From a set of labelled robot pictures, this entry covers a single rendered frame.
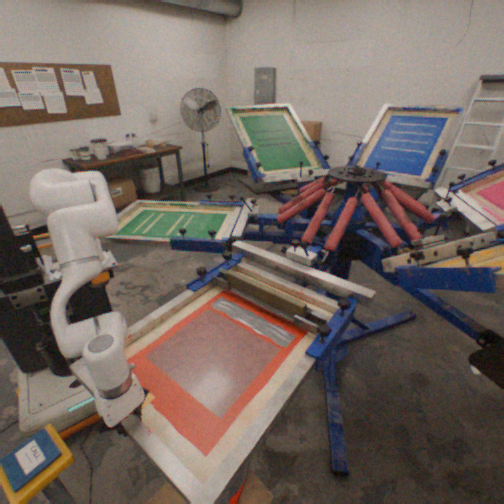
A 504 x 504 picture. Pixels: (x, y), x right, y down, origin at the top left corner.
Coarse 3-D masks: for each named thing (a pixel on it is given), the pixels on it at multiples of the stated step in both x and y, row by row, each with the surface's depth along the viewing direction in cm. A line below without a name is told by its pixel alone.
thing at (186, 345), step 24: (192, 312) 116; (216, 312) 116; (168, 336) 105; (192, 336) 105; (216, 336) 105; (144, 360) 96; (168, 360) 96; (192, 360) 96; (144, 384) 89; (168, 384) 88
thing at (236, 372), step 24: (264, 312) 115; (240, 336) 105; (264, 336) 105; (216, 360) 96; (240, 360) 96; (264, 360) 96; (192, 384) 88; (216, 384) 88; (240, 384) 88; (264, 384) 88; (168, 408) 82; (192, 408) 82; (216, 408) 82; (240, 408) 82; (192, 432) 76; (216, 432) 76
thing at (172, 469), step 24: (240, 264) 139; (288, 288) 124; (168, 312) 112; (312, 360) 91; (288, 384) 84; (264, 408) 78; (144, 432) 73; (264, 432) 73; (168, 456) 68; (240, 456) 68; (168, 480) 66; (192, 480) 64; (216, 480) 64
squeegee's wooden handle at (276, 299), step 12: (228, 276) 121; (240, 276) 118; (240, 288) 120; (252, 288) 115; (264, 288) 111; (264, 300) 113; (276, 300) 109; (288, 300) 106; (288, 312) 108; (300, 312) 104
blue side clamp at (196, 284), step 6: (222, 264) 137; (234, 264) 137; (210, 270) 131; (216, 270) 133; (204, 276) 129; (210, 276) 129; (216, 276) 129; (192, 282) 124; (198, 282) 125; (204, 282) 125; (192, 288) 122; (198, 288) 122
